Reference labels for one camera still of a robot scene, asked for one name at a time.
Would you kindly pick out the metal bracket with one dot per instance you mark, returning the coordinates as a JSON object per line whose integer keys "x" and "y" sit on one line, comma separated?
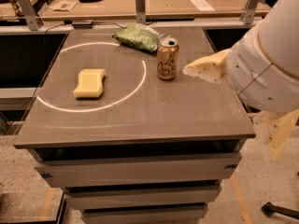
{"x": 248, "y": 13}
{"x": 32, "y": 20}
{"x": 140, "y": 9}

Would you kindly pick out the white paper sheet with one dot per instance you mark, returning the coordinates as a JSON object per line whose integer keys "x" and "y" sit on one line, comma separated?
{"x": 203, "y": 5}

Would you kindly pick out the green jalapeno chip bag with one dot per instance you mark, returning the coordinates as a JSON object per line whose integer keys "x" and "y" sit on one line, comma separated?
{"x": 140, "y": 36}

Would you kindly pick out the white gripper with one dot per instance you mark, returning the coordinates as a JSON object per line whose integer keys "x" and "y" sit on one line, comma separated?
{"x": 261, "y": 78}

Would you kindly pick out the metal bracket right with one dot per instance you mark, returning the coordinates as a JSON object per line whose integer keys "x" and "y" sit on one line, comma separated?
{"x": 248, "y": 13}

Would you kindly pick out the metal bracket left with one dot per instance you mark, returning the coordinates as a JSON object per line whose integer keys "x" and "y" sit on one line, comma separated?
{"x": 32, "y": 20}

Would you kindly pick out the orange LaCroix can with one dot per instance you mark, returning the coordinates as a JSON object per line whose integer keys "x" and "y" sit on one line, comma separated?
{"x": 167, "y": 58}

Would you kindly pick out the yellow sponge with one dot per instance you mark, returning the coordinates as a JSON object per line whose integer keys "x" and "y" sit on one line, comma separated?
{"x": 90, "y": 83}

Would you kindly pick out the metal bracket middle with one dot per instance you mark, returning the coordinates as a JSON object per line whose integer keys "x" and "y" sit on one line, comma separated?
{"x": 140, "y": 9}

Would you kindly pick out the black chair base leg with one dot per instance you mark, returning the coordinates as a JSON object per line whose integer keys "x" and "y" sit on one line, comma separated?
{"x": 269, "y": 209}

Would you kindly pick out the paper note on desk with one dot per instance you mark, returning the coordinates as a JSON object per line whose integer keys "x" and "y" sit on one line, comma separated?
{"x": 63, "y": 6}

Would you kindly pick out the wooden desk behind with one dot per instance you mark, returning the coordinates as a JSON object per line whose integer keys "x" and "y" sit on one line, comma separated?
{"x": 155, "y": 10}

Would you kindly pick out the grey drawer cabinet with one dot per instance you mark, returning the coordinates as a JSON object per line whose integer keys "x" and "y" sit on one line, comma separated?
{"x": 146, "y": 149}

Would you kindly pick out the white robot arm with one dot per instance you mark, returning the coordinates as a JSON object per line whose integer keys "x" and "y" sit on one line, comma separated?
{"x": 279, "y": 38}

